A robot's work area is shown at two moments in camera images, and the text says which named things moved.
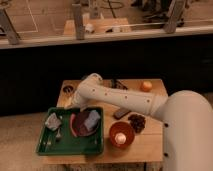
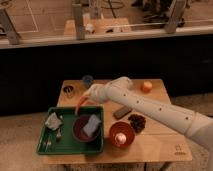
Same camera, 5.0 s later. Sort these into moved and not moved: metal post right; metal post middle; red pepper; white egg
Moved: red pepper
Not moved: metal post middle; white egg; metal post right
